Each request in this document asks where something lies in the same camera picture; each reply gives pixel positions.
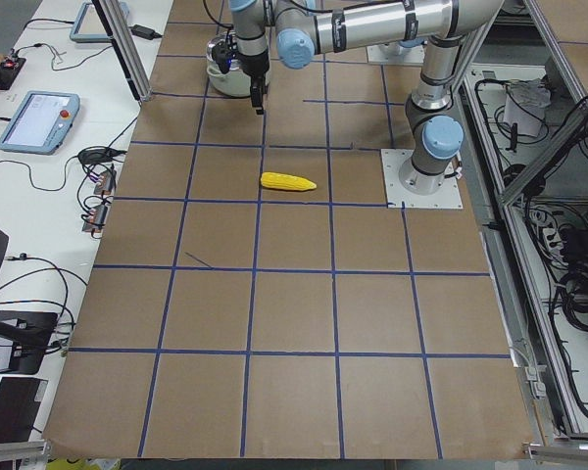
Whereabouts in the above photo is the black electronics box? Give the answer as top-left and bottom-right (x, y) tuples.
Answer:
(0, 58), (26, 91)

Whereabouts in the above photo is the near blue teach pendant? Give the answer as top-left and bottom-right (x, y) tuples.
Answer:
(0, 90), (80, 155)

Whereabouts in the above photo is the black monitor stand base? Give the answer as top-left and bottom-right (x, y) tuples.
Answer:
(0, 310), (58, 375)

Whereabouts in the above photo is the black power adapter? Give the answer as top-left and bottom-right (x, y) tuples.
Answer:
(130, 24), (162, 40)

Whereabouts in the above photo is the blue teach pendant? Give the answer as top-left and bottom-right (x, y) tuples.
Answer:
(70, 1), (110, 43)
(0, 90), (80, 155)

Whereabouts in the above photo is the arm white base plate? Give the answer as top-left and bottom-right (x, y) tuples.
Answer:
(380, 149), (464, 210)
(367, 42), (426, 67)

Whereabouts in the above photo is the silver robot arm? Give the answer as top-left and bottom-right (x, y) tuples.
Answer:
(212, 1), (270, 115)
(271, 1), (465, 195)

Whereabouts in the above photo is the yellow corn cob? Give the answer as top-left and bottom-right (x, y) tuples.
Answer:
(260, 171), (317, 192)

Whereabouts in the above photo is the white paper bag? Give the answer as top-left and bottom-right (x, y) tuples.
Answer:
(504, 79), (551, 137)

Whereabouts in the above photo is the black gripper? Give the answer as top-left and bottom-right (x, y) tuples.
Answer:
(214, 35), (270, 116)

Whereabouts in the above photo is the far blue teach pendant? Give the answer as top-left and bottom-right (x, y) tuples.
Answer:
(70, 1), (110, 43)

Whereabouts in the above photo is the black mouse device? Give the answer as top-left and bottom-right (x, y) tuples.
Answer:
(77, 147), (125, 165)

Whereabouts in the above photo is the small circuit board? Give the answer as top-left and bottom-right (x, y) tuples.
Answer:
(93, 169), (117, 196)
(81, 204), (109, 234)

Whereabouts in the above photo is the brown paper table cover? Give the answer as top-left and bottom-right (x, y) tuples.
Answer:
(45, 1), (533, 459)

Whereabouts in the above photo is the small circuit board upper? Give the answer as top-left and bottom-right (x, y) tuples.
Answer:
(93, 169), (117, 196)

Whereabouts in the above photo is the pale green metal pot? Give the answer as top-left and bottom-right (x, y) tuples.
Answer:
(206, 31), (251, 98)

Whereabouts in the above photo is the small circuit board lower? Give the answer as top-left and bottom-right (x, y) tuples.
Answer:
(81, 204), (109, 234)

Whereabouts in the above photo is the aluminium frame post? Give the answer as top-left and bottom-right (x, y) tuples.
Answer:
(92, 0), (153, 103)

